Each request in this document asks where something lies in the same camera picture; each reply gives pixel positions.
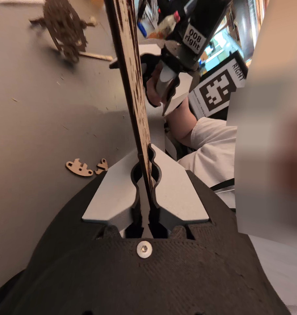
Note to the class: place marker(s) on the plastic bottle with red cap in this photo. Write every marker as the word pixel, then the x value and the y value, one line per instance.
pixel 166 25

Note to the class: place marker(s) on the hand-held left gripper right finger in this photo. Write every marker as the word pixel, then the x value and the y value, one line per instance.
pixel 180 194

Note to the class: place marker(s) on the thin wooden stick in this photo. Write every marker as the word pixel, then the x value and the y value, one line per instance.
pixel 96 56

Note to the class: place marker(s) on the laser-cut wooden parts sheet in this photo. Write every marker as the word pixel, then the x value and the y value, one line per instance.
pixel 131 73

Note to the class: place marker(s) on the person's right hand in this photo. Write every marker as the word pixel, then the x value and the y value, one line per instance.
pixel 152 91

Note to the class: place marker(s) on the wooden gear model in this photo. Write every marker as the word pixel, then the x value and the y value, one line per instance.
pixel 62 27

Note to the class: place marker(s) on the oval wooden part with slots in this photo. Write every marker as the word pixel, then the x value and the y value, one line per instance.
pixel 79 168

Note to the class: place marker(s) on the small wooden part with slots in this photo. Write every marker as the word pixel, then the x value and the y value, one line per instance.
pixel 102 167

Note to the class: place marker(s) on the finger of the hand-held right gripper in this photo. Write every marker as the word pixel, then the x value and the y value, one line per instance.
pixel 184 86

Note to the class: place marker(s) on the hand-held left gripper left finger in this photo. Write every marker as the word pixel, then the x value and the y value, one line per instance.
pixel 109 196

